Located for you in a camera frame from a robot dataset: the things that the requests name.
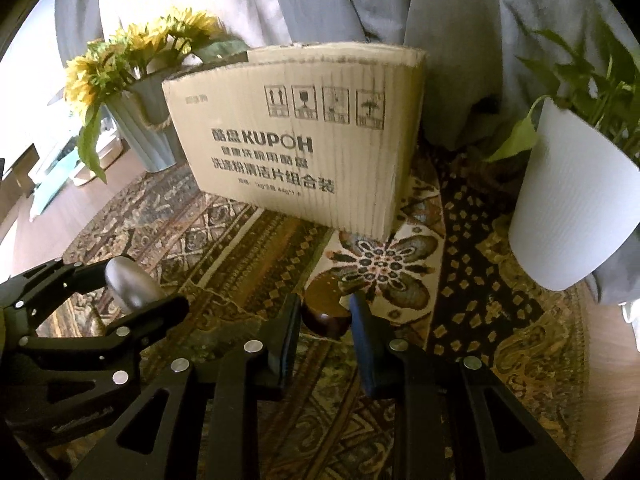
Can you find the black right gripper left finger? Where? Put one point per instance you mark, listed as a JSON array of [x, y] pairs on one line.
[[201, 419]]

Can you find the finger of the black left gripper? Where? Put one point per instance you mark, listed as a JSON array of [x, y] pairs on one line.
[[29, 298], [125, 337]]

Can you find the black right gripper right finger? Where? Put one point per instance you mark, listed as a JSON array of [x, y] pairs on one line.
[[454, 418]]

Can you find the dark brown glossy object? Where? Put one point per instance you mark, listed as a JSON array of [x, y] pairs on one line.
[[323, 313]]

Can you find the patterned round table cloth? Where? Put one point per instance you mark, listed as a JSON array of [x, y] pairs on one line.
[[448, 281]]

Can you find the grey ribbed flower vase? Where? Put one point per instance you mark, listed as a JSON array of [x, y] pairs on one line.
[[143, 119]]

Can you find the yellow sunflower bouquet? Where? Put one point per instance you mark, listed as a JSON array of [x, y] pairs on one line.
[[179, 39]]

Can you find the white plant pot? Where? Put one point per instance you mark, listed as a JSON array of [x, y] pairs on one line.
[[578, 203]]

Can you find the brown cardboard box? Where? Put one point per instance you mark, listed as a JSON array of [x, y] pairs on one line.
[[321, 132]]

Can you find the green leafy plant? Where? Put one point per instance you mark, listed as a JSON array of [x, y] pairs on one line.
[[606, 98]]

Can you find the grey curtain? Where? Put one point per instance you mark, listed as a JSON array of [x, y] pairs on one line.
[[474, 82]]

